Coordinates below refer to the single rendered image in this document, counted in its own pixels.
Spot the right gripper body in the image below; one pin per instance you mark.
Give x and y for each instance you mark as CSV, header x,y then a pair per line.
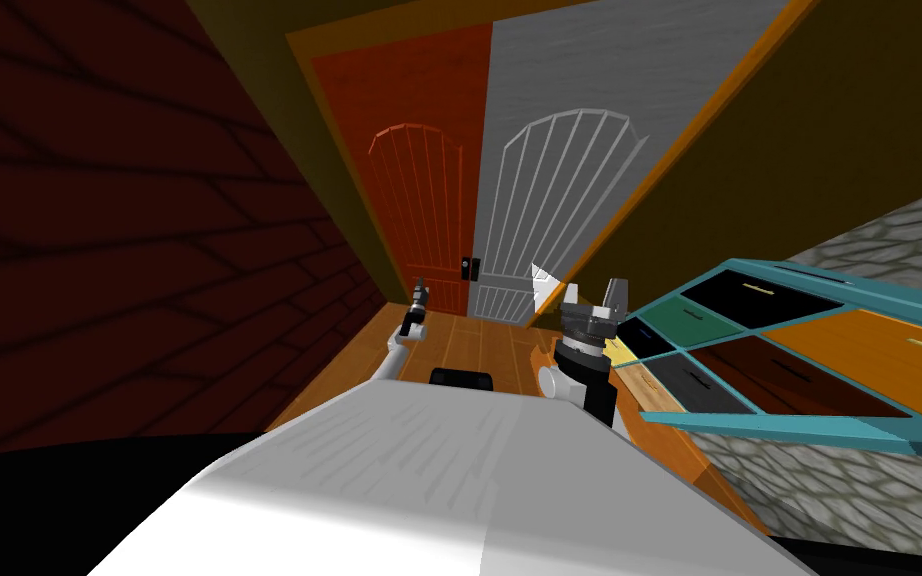
x,y
589,324

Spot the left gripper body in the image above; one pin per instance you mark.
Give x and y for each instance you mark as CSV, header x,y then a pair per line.
x,y
414,314

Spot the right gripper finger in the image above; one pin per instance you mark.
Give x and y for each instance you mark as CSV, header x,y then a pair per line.
x,y
618,294
547,290

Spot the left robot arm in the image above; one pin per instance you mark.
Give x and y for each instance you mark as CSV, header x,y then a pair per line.
x,y
397,349

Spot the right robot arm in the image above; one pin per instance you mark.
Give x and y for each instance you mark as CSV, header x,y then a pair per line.
x,y
594,382

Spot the red door leaf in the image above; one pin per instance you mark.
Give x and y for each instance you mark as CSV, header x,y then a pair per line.
x,y
417,160

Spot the grey door leaf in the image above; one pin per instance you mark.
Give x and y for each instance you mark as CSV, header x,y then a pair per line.
x,y
581,136

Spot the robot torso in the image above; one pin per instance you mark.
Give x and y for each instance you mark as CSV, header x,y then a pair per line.
x,y
445,488

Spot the teal chest of coloured drawers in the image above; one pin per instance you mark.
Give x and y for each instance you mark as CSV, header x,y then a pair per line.
x,y
813,364

